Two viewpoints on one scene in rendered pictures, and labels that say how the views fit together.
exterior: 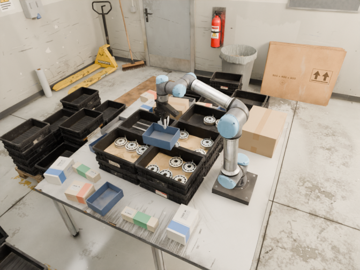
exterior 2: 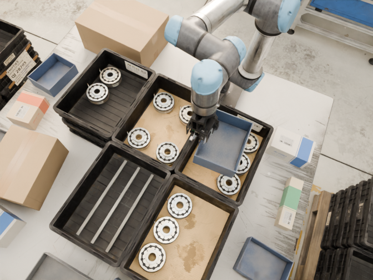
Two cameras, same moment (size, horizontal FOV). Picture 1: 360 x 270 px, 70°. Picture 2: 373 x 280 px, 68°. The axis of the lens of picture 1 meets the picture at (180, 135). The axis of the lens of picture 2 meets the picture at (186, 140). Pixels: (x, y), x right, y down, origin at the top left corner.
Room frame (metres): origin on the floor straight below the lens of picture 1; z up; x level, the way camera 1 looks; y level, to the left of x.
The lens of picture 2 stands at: (1.53, 0.50, 2.00)
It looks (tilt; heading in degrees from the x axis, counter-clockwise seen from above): 66 degrees down; 259
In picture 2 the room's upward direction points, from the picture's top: 9 degrees clockwise
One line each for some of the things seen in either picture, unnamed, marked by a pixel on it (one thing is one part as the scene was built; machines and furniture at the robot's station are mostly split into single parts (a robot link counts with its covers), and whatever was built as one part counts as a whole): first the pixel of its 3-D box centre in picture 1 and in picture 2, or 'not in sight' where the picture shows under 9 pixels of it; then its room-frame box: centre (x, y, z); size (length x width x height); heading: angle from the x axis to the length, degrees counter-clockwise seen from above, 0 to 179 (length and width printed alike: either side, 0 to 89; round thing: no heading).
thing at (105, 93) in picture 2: (209, 119); (97, 91); (1.84, -0.27, 0.86); 0.10 x 0.10 x 0.01
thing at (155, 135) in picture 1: (161, 135); (222, 142); (1.32, 0.12, 1.11); 0.20 x 0.15 x 0.07; 64
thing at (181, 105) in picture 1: (171, 110); (25, 168); (2.15, 0.08, 0.78); 0.30 x 0.22 x 0.16; 71
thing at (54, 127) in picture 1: (62, 130); not in sight; (2.52, 1.43, 0.31); 0.40 x 0.30 x 0.34; 152
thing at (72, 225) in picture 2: (148, 128); (115, 201); (1.73, 0.26, 0.87); 0.40 x 0.30 x 0.11; 59
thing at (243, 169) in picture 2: (165, 174); (238, 162); (1.20, 0.11, 0.86); 0.10 x 0.10 x 0.01
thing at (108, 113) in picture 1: (109, 120); not in sight; (2.69, 0.89, 0.31); 0.40 x 0.30 x 0.34; 153
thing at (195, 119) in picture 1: (206, 122); (109, 96); (1.79, -0.23, 0.87); 0.40 x 0.30 x 0.11; 59
